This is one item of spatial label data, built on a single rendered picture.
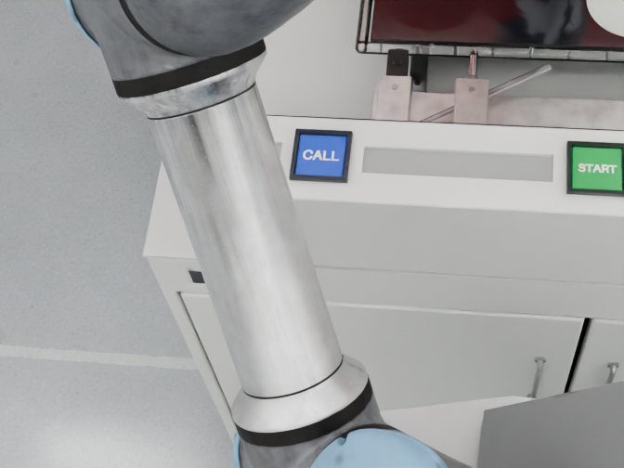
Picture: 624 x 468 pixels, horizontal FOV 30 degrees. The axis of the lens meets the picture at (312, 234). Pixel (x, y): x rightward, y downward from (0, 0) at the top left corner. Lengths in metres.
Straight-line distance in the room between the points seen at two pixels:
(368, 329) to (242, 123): 0.56
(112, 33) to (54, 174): 1.53
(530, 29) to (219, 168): 0.53
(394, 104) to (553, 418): 0.37
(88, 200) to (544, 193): 1.34
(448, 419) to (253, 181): 0.40
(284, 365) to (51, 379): 1.28
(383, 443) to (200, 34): 0.31
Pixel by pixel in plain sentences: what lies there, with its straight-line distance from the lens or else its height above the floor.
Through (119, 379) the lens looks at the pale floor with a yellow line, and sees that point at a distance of 2.12.
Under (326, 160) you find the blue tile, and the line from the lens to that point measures 1.12.
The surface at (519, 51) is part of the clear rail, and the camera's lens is 1.27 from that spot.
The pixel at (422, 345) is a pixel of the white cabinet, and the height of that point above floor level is 0.63.
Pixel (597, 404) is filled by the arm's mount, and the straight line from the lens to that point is 1.03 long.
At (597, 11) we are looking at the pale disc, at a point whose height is 0.90.
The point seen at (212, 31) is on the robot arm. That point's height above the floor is 1.33.
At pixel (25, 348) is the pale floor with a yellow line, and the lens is 2.19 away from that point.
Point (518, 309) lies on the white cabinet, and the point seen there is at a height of 0.74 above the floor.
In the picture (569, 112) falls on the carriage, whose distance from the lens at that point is 1.25.
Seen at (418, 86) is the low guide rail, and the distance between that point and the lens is 1.30.
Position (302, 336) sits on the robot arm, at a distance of 0.90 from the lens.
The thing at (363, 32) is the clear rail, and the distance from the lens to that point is 1.28.
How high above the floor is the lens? 1.91
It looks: 61 degrees down
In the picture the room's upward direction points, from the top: 10 degrees counter-clockwise
